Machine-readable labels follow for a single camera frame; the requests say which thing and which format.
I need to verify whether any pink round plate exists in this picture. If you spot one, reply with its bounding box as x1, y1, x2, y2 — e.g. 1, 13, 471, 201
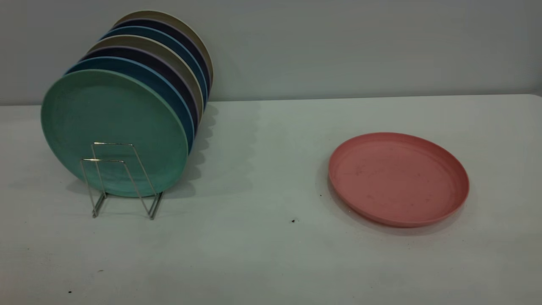
328, 132, 470, 228

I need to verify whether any blue round plate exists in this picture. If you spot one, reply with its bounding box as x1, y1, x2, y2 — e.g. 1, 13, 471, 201
101, 26, 208, 111
64, 56, 195, 154

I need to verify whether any dark purple round plate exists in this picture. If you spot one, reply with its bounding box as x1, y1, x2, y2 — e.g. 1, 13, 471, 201
112, 18, 211, 92
80, 46, 199, 134

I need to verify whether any beige round plate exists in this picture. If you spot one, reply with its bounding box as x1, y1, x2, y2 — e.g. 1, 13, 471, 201
87, 35, 205, 123
113, 10, 214, 89

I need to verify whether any green round plate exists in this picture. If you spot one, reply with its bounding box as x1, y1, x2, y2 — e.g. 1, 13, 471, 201
41, 69, 189, 198

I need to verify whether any silver wire plate rack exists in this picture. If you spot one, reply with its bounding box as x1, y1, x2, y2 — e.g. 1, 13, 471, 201
80, 142, 164, 220

